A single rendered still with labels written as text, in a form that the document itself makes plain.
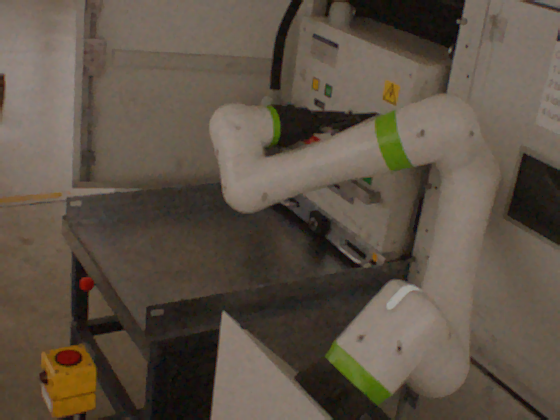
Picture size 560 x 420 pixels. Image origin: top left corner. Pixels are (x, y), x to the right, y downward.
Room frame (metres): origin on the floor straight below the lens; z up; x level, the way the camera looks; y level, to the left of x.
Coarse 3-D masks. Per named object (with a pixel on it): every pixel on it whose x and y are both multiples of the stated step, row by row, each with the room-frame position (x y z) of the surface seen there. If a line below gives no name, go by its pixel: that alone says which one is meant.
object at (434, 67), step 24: (360, 24) 2.14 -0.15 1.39; (384, 24) 2.19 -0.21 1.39; (384, 48) 1.85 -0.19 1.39; (408, 48) 1.91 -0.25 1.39; (432, 48) 1.95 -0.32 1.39; (432, 72) 1.76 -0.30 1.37; (408, 168) 1.75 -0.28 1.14; (408, 192) 1.76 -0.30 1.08; (408, 216) 1.77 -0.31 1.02; (384, 240) 1.73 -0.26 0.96; (408, 240) 1.78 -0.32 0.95
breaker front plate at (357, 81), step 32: (320, 32) 2.06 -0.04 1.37; (320, 64) 2.04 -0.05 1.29; (352, 64) 1.93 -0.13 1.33; (384, 64) 1.83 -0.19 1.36; (320, 96) 2.03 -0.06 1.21; (352, 96) 1.91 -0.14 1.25; (320, 192) 1.97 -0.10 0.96; (384, 192) 1.76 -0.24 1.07; (352, 224) 1.84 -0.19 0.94; (384, 224) 1.74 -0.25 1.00
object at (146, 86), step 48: (96, 0) 2.08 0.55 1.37; (144, 0) 2.14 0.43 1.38; (192, 0) 2.18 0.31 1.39; (240, 0) 2.22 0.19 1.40; (288, 0) 2.26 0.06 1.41; (96, 48) 2.08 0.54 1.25; (144, 48) 2.14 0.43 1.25; (192, 48) 2.18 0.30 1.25; (240, 48) 2.23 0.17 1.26; (288, 48) 2.27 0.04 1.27; (96, 96) 2.10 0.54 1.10; (144, 96) 2.14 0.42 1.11; (192, 96) 2.19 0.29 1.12; (240, 96) 2.23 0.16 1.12; (288, 96) 2.25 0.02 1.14; (96, 144) 2.10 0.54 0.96; (144, 144) 2.15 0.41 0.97; (192, 144) 2.19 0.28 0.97
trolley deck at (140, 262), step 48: (96, 240) 1.75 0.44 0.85; (144, 240) 1.79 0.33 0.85; (192, 240) 1.82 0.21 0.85; (240, 240) 1.86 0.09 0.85; (288, 240) 1.90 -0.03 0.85; (144, 288) 1.55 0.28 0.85; (192, 288) 1.58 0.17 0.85; (240, 288) 1.61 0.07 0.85; (144, 336) 1.37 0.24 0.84; (192, 336) 1.39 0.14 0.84
